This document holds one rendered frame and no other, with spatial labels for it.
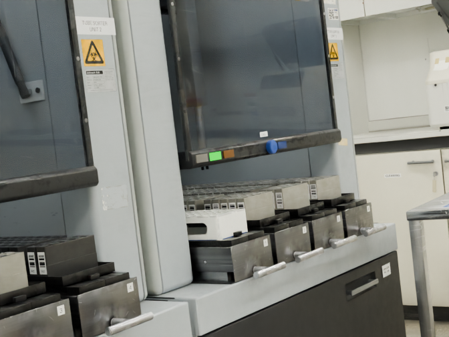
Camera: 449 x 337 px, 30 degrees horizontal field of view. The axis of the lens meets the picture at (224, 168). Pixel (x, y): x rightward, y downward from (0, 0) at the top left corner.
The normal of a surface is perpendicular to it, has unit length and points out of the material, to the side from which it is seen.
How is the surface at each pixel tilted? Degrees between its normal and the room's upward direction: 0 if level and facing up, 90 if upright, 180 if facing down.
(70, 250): 90
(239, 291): 90
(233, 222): 90
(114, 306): 90
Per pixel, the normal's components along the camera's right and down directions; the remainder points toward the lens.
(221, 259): -0.59, 0.11
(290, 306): 0.80, -0.06
